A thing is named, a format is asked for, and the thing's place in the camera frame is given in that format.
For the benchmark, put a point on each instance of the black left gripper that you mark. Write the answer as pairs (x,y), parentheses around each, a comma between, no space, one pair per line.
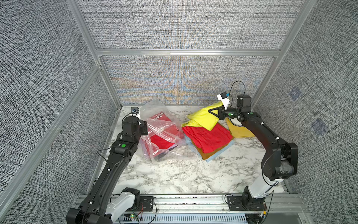
(143,125)

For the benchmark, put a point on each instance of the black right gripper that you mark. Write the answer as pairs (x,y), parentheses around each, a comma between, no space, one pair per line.
(221,114)

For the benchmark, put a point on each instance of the red striped waistband shorts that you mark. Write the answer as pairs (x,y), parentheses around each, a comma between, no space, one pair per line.
(163,137)

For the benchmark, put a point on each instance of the clear plastic vacuum bag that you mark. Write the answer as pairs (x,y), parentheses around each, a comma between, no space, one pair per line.
(156,106)

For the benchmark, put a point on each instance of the yellow garment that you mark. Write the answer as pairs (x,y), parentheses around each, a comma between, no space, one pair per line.
(203,118)

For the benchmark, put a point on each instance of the light blue trousers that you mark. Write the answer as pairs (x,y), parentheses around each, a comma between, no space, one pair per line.
(188,141)

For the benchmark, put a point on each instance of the red garment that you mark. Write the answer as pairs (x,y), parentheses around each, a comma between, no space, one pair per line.
(208,141)

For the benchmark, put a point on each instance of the brown garment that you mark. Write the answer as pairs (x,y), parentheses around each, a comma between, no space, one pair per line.
(210,156)

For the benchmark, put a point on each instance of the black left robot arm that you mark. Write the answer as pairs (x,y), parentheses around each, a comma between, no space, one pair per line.
(94,208)

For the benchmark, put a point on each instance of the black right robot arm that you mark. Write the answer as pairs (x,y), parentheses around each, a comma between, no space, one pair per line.
(281,157)

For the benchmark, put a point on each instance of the yellow plastic tray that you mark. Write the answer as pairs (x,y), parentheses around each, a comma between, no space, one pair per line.
(238,132)

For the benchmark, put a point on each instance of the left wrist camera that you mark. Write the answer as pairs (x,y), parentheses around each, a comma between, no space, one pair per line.
(134,111)

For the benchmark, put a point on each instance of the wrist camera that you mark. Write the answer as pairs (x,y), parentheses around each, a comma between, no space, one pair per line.
(224,98)
(134,111)

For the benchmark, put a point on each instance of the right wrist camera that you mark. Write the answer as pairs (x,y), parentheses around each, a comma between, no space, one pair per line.
(224,98)

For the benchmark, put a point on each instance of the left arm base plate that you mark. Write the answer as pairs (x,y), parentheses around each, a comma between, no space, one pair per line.
(146,203)

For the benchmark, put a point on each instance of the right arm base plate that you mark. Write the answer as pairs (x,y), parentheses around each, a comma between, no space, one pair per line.
(244,203)

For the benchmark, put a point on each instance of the aluminium front rail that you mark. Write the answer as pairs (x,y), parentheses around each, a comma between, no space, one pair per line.
(219,203)

